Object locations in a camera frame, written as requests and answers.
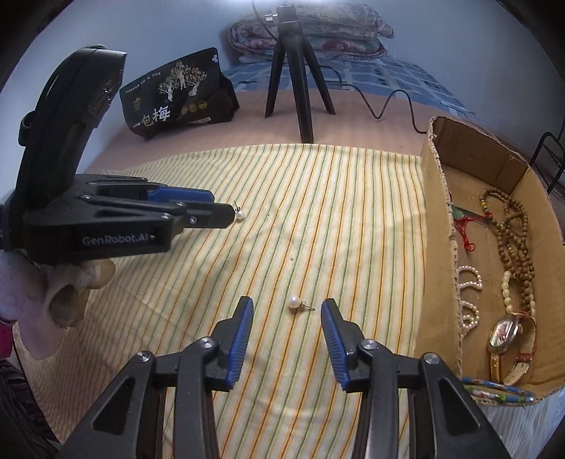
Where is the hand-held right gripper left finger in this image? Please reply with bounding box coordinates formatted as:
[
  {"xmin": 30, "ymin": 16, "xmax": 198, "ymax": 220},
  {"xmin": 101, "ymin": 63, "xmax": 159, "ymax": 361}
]
[{"xmin": 55, "ymin": 297, "xmax": 254, "ymax": 459}]

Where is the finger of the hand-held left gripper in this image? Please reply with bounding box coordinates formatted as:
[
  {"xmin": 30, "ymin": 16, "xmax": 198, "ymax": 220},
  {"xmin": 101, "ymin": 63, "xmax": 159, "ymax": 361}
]
[
  {"xmin": 82, "ymin": 195, "xmax": 236, "ymax": 230},
  {"xmin": 97, "ymin": 178, "xmax": 215, "ymax": 204}
]

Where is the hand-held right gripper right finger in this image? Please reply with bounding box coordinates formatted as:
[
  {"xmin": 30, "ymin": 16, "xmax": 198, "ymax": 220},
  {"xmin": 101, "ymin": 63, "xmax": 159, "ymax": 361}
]
[{"xmin": 321, "ymin": 298, "xmax": 513, "ymax": 459}]

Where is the cardboard box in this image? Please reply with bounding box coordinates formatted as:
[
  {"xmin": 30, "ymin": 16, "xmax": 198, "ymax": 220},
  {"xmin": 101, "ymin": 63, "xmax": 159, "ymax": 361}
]
[{"xmin": 415, "ymin": 115, "xmax": 565, "ymax": 398}]

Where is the pearl necklace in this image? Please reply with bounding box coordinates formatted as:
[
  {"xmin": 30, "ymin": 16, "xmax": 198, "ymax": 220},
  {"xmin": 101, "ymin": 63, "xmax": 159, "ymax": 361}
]
[{"xmin": 457, "ymin": 265, "xmax": 483, "ymax": 349}]

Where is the thin bangle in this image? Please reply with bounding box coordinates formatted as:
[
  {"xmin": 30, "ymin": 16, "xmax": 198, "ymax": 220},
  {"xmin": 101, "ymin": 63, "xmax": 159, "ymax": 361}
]
[{"xmin": 461, "ymin": 376, "xmax": 537, "ymax": 405}]

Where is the wristwatch with tan strap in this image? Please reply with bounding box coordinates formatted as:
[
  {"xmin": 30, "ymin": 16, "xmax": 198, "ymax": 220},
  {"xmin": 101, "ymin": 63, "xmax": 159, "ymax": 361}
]
[{"xmin": 487, "ymin": 311, "xmax": 538, "ymax": 385}]

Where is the red string pendant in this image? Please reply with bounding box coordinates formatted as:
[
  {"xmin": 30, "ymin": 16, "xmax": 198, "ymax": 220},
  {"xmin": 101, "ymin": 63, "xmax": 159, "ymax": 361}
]
[{"xmin": 450, "ymin": 204, "xmax": 493, "ymax": 253}]

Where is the cream bead bracelet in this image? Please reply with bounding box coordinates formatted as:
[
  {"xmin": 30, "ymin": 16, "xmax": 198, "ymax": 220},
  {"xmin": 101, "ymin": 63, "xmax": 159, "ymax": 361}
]
[{"xmin": 501, "ymin": 270, "xmax": 537, "ymax": 319}]

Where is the brown wooden bead necklace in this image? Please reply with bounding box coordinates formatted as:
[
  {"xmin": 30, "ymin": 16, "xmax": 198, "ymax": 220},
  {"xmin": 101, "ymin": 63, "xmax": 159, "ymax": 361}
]
[{"xmin": 479, "ymin": 186, "xmax": 538, "ymax": 316}]

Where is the person's left forearm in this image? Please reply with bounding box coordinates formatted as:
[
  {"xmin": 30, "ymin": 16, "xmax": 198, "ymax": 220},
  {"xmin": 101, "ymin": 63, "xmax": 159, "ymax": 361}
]
[{"xmin": 0, "ymin": 252, "xmax": 58, "ymax": 360}]

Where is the person's left hand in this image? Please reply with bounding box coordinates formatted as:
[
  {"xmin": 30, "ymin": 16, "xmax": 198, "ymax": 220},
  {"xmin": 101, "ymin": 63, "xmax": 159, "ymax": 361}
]
[{"xmin": 43, "ymin": 258, "xmax": 116, "ymax": 329}]

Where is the yellow striped cloth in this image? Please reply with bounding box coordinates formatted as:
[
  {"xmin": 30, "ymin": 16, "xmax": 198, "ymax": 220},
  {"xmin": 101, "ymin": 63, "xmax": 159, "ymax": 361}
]
[{"xmin": 13, "ymin": 143, "xmax": 563, "ymax": 459}]

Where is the black printed bag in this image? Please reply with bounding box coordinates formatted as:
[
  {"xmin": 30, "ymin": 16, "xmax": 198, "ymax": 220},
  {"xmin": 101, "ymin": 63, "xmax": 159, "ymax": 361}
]
[{"xmin": 120, "ymin": 47, "xmax": 240, "ymax": 139}]

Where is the tan mattress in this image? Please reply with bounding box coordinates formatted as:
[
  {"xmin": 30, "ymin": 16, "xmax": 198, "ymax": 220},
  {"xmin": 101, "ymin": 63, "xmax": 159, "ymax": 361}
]
[{"xmin": 84, "ymin": 79, "xmax": 477, "ymax": 175}]

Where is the black tripod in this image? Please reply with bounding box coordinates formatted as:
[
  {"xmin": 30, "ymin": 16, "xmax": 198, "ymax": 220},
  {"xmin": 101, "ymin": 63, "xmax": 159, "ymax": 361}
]
[{"xmin": 264, "ymin": 4, "xmax": 336, "ymax": 144}]

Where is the folded floral quilt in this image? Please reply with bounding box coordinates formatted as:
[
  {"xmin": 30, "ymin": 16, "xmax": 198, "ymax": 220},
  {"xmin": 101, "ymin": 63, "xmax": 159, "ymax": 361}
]
[{"xmin": 228, "ymin": 4, "xmax": 394, "ymax": 60}]

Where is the dark striped clothing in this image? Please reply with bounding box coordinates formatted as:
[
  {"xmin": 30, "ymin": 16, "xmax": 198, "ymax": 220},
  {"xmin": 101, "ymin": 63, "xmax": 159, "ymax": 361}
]
[{"xmin": 0, "ymin": 357, "xmax": 59, "ymax": 459}]

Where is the blue patterned bed sheet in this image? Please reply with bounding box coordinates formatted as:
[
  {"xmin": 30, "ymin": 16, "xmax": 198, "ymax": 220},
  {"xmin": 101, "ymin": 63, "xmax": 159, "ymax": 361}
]
[{"xmin": 221, "ymin": 55, "xmax": 477, "ymax": 120}]

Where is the black clothes rack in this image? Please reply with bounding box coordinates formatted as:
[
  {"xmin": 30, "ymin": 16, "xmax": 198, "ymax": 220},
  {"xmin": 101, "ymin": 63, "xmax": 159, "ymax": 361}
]
[{"xmin": 530, "ymin": 131, "xmax": 565, "ymax": 195}]

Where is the black power cable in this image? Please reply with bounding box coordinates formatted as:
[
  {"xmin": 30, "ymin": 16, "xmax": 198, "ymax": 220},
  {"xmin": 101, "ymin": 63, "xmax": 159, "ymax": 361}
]
[{"xmin": 251, "ymin": 0, "xmax": 431, "ymax": 133}]

